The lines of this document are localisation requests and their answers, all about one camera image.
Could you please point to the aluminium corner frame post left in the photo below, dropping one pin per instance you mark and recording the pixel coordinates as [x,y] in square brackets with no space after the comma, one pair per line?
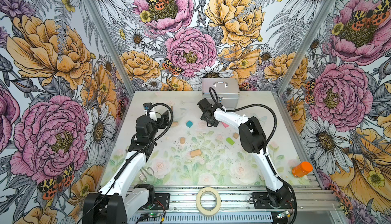
[96,16]

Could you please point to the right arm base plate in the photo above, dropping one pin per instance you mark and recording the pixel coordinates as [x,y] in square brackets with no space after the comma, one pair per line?
[262,200]

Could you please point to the green wood block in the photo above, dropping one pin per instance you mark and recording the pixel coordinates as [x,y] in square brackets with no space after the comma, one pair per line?
[230,141]

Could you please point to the teal wood cube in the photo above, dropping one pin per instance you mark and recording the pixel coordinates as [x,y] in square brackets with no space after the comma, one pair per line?
[189,124]

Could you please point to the masking tape roll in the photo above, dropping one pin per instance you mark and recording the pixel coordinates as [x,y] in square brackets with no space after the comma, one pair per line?
[208,201]

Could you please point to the pink wood block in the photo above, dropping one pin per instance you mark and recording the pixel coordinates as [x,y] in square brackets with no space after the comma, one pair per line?
[225,125]

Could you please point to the silver aluminium first aid case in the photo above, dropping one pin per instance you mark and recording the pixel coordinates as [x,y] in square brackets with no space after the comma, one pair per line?
[227,91]

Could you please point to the aluminium corner frame post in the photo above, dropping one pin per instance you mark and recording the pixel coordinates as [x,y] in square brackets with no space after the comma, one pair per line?
[96,16]
[309,36]

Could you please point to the orange pill bottle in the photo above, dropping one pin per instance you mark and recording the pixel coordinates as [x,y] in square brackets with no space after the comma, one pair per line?
[303,169]

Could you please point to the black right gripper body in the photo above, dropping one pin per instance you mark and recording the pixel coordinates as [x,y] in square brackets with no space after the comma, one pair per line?
[212,121]

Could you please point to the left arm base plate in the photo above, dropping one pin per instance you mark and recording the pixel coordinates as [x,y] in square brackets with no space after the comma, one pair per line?
[160,203]

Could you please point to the metal scissors tongs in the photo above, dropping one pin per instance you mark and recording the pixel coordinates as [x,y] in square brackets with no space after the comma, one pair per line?
[144,173]

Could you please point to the natural wood arch block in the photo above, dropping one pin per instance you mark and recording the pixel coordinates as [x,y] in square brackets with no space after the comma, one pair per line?
[195,153]

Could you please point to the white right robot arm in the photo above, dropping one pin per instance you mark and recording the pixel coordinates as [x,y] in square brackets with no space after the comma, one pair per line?
[254,141]

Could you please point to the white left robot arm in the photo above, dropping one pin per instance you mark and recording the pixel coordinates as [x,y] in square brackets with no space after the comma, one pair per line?
[115,203]

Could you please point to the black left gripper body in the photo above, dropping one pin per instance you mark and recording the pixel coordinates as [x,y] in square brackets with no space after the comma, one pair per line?
[159,124]

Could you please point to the aluminium corner frame post right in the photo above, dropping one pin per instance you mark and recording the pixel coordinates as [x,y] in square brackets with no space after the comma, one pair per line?
[309,36]

